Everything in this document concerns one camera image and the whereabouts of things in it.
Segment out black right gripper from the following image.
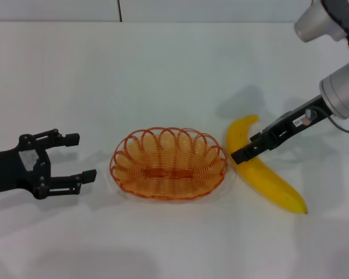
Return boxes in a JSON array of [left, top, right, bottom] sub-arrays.
[[231, 94, 330, 166]]

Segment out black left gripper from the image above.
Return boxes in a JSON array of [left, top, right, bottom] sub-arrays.
[[0, 128, 97, 201]]

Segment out yellow banana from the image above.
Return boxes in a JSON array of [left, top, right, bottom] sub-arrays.
[[226, 115, 308, 215]]

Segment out orange woven plastic basket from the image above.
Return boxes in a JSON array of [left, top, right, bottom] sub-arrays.
[[109, 126, 228, 201]]

